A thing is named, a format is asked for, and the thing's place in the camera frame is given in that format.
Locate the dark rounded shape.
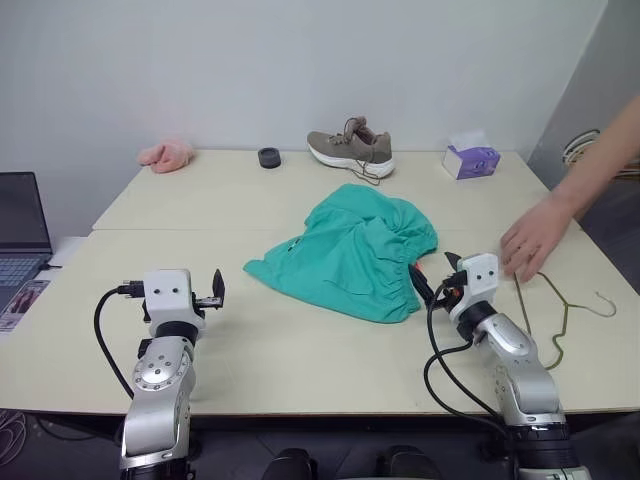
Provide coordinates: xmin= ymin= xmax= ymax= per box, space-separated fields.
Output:
xmin=374 ymin=445 xmax=442 ymax=480
xmin=261 ymin=447 xmax=319 ymax=480

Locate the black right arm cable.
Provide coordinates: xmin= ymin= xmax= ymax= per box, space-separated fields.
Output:
xmin=423 ymin=284 xmax=517 ymax=437

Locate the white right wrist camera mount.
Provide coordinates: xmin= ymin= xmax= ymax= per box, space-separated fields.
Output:
xmin=446 ymin=253 xmax=502 ymax=322

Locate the dark laptop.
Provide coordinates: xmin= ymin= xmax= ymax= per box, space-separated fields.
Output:
xmin=0 ymin=172 xmax=55 ymax=314

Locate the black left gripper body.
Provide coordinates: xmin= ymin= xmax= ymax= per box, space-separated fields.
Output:
xmin=192 ymin=293 xmax=225 ymax=312

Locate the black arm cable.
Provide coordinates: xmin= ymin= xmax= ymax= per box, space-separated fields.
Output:
xmin=93 ymin=280 xmax=147 ymax=401
xmin=423 ymin=284 xmax=517 ymax=437

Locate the person's bare hand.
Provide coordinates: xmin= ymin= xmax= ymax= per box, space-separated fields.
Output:
xmin=499 ymin=192 xmax=575 ymax=284

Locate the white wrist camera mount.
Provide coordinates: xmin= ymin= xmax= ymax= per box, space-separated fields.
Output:
xmin=446 ymin=253 xmax=502 ymax=322
xmin=141 ymin=268 xmax=208 ymax=346

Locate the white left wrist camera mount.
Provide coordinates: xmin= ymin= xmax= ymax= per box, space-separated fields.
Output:
xmin=141 ymin=268 xmax=208 ymax=346

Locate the white floor cable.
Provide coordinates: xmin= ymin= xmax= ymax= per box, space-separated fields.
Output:
xmin=0 ymin=408 xmax=29 ymax=467

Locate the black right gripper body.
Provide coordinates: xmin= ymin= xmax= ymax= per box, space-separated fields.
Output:
xmin=431 ymin=271 xmax=470 ymax=311

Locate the taupe sneaker with white sole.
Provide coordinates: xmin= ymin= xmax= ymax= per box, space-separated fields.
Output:
xmin=306 ymin=116 xmax=397 ymax=188

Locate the olive wire hanger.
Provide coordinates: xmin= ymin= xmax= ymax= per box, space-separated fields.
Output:
xmin=511 ymin=271 xmax=618 ymax=373

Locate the white side desk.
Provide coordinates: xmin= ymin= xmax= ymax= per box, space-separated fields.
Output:
xmin=47 ymin=234 xmax=94 ymax=270

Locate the pink plush toy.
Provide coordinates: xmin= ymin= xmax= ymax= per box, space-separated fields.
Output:
xmin=137 ymin=139 xmax=196 ymax=176

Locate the purple tissue box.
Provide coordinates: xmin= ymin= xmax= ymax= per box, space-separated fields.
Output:
xmin=440 ymin=130 xmax=503 ymax=182

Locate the green scrub garment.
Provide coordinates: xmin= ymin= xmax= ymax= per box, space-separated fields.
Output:
xmin=243 ymin=182 xmax=440 ymax=324

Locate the printed booklet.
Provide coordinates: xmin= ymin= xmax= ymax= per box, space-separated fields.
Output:
xmin=0 ymin=279 xmax=52 ymax=336

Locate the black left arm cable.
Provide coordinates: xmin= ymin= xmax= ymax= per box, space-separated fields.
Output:
xmin=93 ymin=280 xmax=147 ymax=401

